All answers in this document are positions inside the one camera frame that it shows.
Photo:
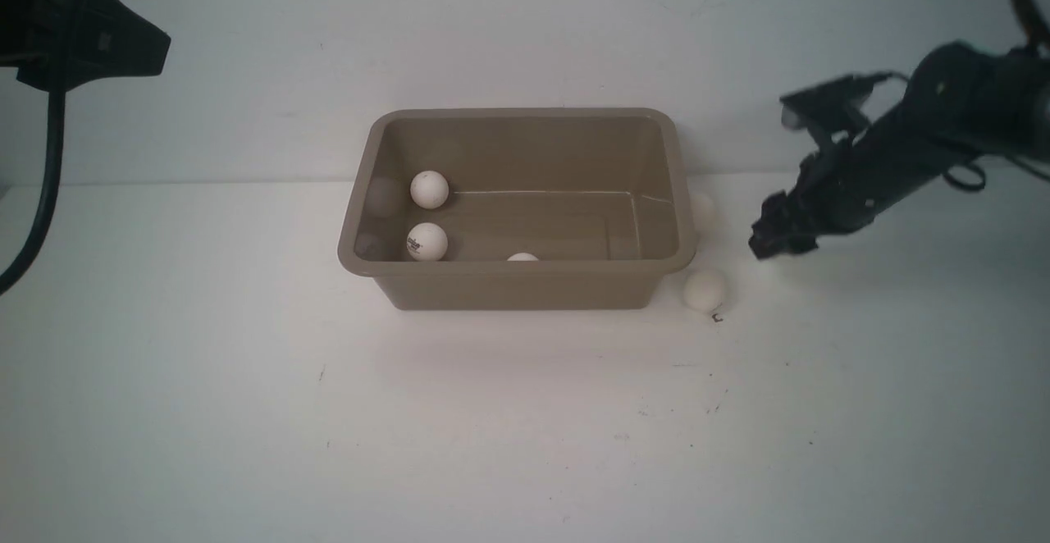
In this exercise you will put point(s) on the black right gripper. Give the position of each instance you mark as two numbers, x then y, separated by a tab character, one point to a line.
832	197

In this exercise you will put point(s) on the plain white ball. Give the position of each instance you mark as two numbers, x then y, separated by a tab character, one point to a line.
429	190
705	291

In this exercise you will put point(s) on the white ball red-black logo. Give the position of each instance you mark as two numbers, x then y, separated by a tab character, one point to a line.
427	242

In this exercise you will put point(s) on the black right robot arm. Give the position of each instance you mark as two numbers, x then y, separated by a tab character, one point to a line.
959	105

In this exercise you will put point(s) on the tan plastic bin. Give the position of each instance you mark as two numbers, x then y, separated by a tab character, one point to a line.
599	195

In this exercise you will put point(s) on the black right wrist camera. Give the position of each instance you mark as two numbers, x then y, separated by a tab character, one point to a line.
831	112

